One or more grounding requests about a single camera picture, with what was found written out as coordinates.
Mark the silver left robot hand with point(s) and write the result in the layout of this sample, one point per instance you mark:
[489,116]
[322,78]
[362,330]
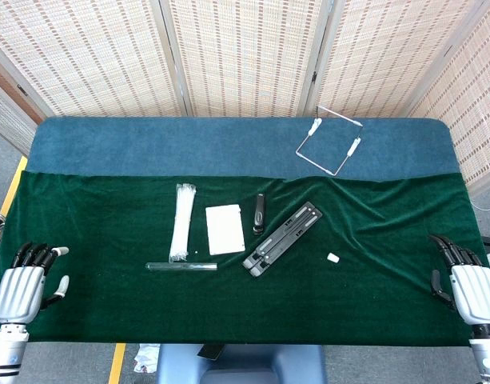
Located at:
[18,288]

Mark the clear glass tube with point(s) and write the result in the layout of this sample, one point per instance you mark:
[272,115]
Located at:
[180,266]

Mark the small white cap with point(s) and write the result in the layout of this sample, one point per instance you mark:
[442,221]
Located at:
[333,258]

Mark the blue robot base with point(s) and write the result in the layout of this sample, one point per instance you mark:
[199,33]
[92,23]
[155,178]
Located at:
[244,364]

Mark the yellow floor tape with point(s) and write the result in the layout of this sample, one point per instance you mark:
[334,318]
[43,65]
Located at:
[116,364]

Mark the crumpled white paper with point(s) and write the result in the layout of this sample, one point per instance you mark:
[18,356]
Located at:
[146,358]

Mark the woven folding screen panel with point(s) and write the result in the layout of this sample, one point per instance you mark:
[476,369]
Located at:
[388,52]
[244,52]
[5,116]
[476,100]
[88,52]

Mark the flat black object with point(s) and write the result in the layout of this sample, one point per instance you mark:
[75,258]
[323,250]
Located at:
[210,351]

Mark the green velvet cloth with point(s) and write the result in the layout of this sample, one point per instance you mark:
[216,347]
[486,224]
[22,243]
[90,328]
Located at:
[228,308]

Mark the white notepad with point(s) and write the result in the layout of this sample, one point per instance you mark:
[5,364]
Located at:
[225,230]

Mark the blue table cover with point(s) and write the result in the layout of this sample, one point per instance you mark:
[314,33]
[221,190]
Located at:
[188,146]

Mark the black folded laptop stand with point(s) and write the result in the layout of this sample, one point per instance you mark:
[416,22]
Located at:
[284,238]

